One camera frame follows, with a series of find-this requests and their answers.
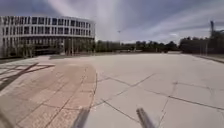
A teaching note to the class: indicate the pale slab paved plaza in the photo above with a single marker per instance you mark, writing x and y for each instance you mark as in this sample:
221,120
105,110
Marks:
140,70

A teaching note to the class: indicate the row of trees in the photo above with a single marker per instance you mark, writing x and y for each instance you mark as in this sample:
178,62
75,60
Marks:
150,46

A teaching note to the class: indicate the reddish brick paving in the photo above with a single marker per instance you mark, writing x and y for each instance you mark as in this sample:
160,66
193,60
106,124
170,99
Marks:
56,90

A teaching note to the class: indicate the robot's own part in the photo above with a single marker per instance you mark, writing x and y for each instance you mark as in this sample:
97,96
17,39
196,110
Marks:
145,119
80,120

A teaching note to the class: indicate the white curved office building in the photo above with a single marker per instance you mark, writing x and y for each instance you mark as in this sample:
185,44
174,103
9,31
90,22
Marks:
50,30

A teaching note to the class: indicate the dark grass verge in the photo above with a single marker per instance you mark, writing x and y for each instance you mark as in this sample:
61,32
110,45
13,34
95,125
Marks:
213,57

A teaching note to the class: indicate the tall thin tower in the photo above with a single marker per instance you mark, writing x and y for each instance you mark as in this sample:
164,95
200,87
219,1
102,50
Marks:
211,26

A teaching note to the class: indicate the lamp post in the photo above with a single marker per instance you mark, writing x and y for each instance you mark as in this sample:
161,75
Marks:
119,36

